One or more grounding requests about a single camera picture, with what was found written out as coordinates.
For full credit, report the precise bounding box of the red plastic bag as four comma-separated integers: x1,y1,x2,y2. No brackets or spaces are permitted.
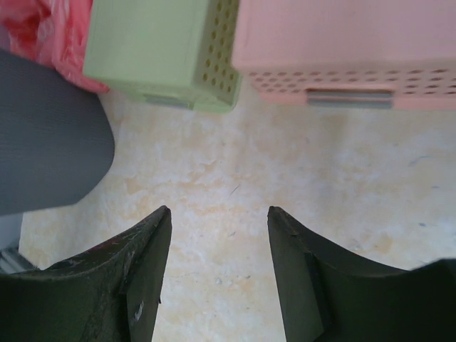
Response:
1,0,109,93

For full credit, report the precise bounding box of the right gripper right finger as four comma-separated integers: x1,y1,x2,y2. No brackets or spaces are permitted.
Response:
267,207,455,341

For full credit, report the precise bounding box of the grey plastic bin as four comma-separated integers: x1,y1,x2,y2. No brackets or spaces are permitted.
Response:
1,50,115,215

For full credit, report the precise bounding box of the green perforated plastic basket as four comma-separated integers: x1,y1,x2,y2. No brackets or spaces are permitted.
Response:
83,0,241,113

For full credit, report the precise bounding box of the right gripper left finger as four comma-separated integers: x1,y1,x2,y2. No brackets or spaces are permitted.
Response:
1,206,172,341

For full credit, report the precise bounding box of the pink perforated plastic basket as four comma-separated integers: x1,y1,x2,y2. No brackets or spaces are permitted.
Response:
232,1,455,110

